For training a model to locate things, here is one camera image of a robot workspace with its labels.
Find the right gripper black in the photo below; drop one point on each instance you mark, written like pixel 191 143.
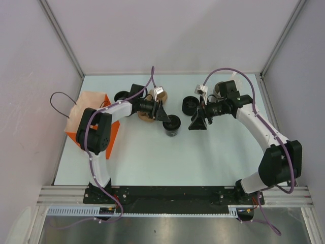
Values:
pixel 198 122

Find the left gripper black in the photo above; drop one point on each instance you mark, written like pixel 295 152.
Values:
pixel 161 115

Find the black cup lid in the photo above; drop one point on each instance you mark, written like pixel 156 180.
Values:
pixel 173 124

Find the dark single cup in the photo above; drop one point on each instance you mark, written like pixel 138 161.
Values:
pixel 172 131

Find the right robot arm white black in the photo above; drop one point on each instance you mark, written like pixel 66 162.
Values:
pixel 282 159

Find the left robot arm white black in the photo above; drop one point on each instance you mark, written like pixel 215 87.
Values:
pixel 96 125

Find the middle black coffee cup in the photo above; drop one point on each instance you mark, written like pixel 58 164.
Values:
pixel 189 105

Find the black coffee cup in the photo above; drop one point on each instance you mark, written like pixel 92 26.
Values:
pixel 121 95
pixel 189 105

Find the left black coffee cup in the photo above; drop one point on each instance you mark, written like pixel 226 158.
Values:
pixel 121 95

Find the left brown pulp cup carrier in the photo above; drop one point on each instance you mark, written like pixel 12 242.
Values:
pixel 160 97

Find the grey straw holder cup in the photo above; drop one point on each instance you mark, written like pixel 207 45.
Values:
pixel 216 91

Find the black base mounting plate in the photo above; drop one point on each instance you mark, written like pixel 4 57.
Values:
pixel 163 197

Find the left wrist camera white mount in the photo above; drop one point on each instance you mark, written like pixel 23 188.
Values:
pixel 157 91

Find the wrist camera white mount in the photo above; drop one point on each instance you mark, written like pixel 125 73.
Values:
pixel 157 91
pixel 202 91

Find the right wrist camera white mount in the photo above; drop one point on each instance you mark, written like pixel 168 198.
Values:
pixel 202 91

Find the aluminium frame rail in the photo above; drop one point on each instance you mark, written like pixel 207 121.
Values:
pixel 69 195

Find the white slotted cable duct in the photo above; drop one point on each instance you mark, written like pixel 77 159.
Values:
pixel 96 211

